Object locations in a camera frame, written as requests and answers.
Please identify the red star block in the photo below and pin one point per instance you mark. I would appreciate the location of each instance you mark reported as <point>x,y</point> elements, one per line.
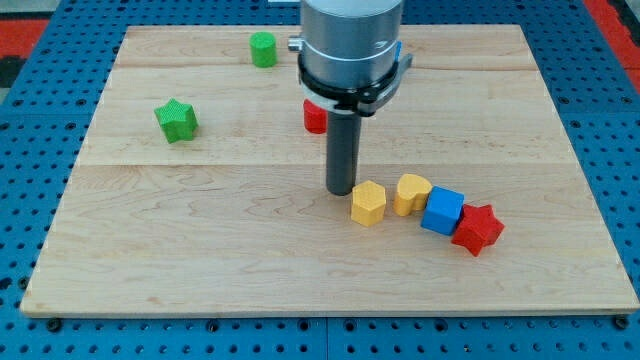
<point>478,228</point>

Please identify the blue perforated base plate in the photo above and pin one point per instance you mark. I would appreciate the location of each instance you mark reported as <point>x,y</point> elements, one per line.
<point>49,107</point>

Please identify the green cylinder block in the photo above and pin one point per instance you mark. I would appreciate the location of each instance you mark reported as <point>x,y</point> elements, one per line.
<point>263,49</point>

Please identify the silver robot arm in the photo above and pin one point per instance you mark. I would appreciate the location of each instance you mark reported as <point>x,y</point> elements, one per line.
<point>349,54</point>

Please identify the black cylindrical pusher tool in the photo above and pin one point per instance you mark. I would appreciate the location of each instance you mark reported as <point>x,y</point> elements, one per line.
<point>342,148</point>

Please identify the red block behind tool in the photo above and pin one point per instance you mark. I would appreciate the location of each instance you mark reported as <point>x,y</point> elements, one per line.
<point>314,118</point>

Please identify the blue cube block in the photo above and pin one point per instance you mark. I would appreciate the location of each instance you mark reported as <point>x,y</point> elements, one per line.
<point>443,210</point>

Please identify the green star block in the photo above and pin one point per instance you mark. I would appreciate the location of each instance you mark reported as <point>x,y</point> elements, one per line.
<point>177,120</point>

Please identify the yellow heart block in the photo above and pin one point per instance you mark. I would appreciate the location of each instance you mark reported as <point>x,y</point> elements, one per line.
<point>412,192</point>

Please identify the wooden board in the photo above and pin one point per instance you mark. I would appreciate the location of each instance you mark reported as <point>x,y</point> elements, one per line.
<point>238,221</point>

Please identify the yellow hexagon block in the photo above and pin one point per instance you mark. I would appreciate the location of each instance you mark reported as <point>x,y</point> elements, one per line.
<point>368,203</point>

